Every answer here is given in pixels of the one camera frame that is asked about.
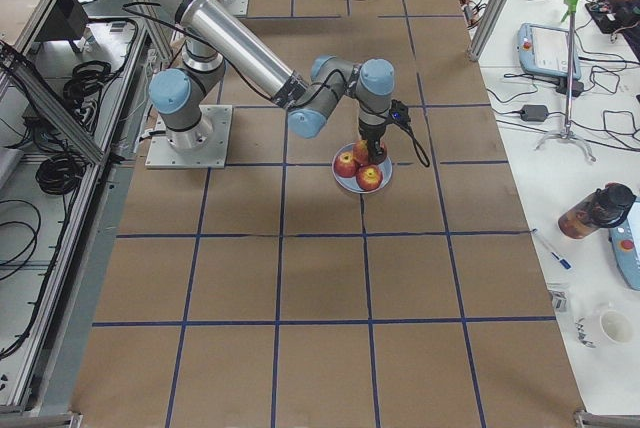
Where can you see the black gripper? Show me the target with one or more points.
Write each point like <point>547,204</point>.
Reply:
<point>370,133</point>

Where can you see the red yellow apple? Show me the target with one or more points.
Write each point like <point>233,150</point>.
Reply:
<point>361,153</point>

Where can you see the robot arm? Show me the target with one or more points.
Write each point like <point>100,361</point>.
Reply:
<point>309,103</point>

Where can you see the red apple back on plate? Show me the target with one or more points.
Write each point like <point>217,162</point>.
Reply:
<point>383,152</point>

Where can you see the red apple on plate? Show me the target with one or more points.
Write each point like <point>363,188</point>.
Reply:
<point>369,178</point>
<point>383,152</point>
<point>345,165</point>

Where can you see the red apple front on plate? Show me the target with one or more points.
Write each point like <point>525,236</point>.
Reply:
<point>369,178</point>

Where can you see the red apple left on plate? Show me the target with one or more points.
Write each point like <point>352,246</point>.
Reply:
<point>345,165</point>

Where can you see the white round plate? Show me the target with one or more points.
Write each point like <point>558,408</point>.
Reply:
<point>350,183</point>

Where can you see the black power adapter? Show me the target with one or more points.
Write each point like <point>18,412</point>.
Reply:
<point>534,113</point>

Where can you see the teach pendant tablet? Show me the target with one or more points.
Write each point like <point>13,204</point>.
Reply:
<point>544,50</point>

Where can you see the blue white pen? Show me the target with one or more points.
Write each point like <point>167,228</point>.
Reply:
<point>551,249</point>

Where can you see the brown water bottle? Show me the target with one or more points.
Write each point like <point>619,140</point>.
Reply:
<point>606,207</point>

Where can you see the green reacher grabber stick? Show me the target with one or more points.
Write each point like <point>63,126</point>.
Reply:
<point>566,134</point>

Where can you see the white mug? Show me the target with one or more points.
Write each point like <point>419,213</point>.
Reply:
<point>604,326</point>

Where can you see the aluminium frame post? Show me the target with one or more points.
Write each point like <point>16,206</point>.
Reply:
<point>485,29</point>

